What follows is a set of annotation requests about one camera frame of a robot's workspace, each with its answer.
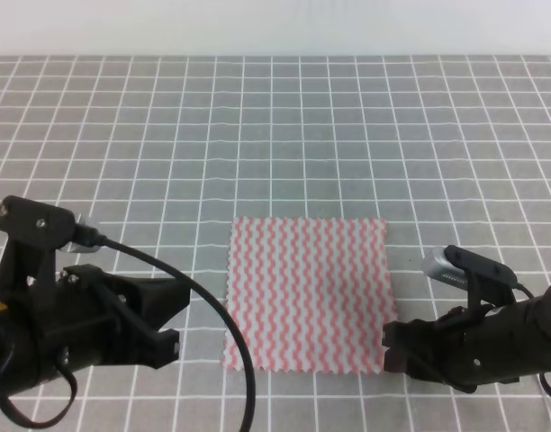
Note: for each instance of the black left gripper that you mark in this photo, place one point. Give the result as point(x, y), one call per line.
point(85, 319)

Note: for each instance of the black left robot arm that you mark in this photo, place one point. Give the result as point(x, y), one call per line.
point(95, 319)

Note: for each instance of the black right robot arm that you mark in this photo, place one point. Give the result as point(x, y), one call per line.
point(465, 349)

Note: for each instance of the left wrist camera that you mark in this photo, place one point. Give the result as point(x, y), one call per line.
point(36, 231)

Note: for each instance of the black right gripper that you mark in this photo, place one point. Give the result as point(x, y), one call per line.
point(500, 347)

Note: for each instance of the pink white wavy towel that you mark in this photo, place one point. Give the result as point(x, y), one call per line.
point(311, 295)

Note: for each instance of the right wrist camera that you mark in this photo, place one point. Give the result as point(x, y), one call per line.
point(484, 280)

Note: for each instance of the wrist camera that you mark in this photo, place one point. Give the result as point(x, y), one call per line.
point(484, 280)
point(36, 231)

